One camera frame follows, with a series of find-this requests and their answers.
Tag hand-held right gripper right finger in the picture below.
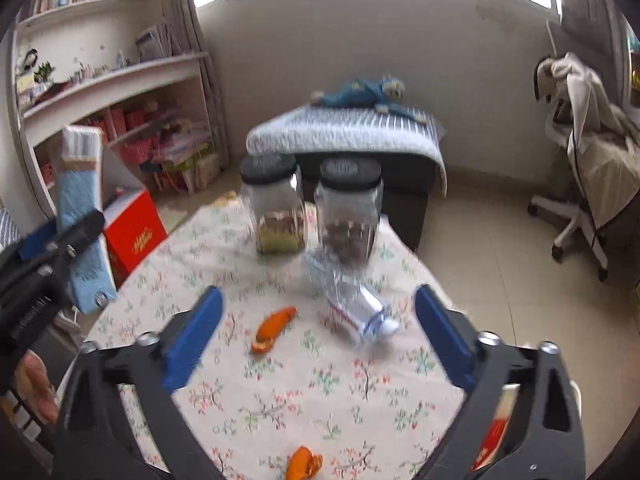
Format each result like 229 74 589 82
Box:
414 284 586 480

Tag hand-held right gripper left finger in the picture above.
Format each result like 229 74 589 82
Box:
52 285 226 480

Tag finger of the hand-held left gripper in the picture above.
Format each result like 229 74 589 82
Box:
0 219 62 273
20 209 107 282

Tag blue carton box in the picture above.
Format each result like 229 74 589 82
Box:
55 125 118 316

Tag white plastic bin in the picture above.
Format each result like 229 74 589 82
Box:
480 380 583 471

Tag crushed clear plastic bottle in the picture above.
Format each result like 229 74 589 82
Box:
302 250 401 346

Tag person's left hand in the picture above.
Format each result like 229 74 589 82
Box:
14 350 61 425

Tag red cardboard box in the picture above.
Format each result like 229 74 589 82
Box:
102 189 168 288

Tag orange snack wrapper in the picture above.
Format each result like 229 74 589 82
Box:
250 306 297 355

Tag floral tablecloth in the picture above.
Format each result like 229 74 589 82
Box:
82 195 506 480

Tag pink plastic basket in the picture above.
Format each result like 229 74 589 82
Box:
121 139 155 165

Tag red snack wrapper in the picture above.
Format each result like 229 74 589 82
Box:
477 410 511 466

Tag dark ottoman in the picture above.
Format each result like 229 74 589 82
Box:
295 152 431 253

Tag clear jar with nuts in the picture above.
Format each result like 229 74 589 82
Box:
314 158 385 266

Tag clear jar with biscuits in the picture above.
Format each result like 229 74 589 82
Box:
239 154 307 256

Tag woven straw bag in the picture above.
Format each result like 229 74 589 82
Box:
192 152 222 192

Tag orange wrapper at bottom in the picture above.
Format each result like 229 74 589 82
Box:
286 446 323 480

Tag white office chair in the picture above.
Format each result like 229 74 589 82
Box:
529 105 631 281

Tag white bookshelf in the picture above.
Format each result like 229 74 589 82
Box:
10 0 221 221

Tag stack of magazines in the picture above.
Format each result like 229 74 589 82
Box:
136 22 183 61

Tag quilted striped blanket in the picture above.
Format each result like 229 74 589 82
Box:
246 105 447 198

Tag grey patterned curtain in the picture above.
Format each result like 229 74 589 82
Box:
547 0 631 106
162 0 231 161

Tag office chair with clothes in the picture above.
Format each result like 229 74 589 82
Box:
534 52 640 231

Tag blue plush monkey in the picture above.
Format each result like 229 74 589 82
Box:
310 77 428 122

